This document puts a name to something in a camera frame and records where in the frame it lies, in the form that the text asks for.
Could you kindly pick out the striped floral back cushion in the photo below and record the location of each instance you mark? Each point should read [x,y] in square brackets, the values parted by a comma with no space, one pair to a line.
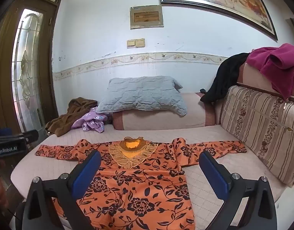
[262,129]

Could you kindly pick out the small black object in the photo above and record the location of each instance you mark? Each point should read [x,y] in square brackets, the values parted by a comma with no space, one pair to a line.
[202,91]

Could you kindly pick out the black garment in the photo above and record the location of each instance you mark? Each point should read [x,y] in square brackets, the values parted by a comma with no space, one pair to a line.
[226,76]

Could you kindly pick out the brown garment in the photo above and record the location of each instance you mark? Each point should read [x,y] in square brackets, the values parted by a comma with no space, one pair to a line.
[65,119]

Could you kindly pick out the wooden stained glass door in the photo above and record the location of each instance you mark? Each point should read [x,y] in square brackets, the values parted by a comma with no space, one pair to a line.
[7,64]

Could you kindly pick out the yellowed double light switch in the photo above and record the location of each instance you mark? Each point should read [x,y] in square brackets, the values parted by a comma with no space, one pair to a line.
[136,43]

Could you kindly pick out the magenta garment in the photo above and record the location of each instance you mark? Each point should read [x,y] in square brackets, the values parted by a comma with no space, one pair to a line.
[276,64]

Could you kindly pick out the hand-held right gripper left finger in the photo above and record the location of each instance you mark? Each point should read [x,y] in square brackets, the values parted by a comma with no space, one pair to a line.
[85,176]

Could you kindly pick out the purple floral garment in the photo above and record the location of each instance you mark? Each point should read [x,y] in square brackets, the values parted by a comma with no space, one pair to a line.
[91,122]

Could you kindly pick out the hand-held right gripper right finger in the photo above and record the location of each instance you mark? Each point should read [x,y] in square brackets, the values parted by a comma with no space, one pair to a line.
[215,178]

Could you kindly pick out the grey quilted pillow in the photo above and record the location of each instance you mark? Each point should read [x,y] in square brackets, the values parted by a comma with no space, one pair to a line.
[142,93]

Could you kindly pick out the framed wall plaque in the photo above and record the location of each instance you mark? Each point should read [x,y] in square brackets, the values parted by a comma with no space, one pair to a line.
[146,16]

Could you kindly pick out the orange black floral shirt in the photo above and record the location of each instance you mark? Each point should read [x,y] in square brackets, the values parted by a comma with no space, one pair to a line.
[142,191]

